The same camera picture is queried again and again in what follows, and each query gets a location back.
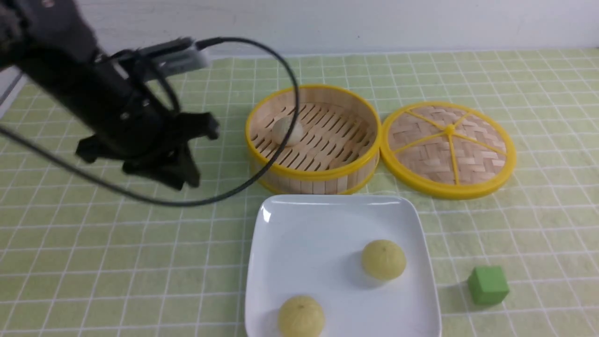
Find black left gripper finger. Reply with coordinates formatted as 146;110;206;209
123;144;201;190

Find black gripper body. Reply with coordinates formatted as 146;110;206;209
75;66;181;163

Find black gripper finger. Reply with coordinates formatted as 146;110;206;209
163;112;220;142

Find grey-white steamed bun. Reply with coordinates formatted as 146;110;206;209
271;117;305;147

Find yellow steamed bun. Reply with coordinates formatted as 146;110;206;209
277;296;326;337
361;239;407;281

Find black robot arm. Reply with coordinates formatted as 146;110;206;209
1;0;219;190

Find white square plate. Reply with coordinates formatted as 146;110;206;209
245;195;442;337

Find yellow steamed bun front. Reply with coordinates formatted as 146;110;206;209
277;296;326;337

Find green checkered tablecloth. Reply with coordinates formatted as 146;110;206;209
0;49;599;337

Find bamboo steamer basket yellow rim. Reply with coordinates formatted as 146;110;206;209
245;84;382;195

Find woven bamboo steamer lid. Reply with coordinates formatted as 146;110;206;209
380;102;517;200

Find green cube block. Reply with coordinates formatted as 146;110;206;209
467;266;510;306

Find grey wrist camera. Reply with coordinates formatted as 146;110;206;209
138;37;211;77

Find black cable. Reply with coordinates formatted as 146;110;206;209
0;37;300;207

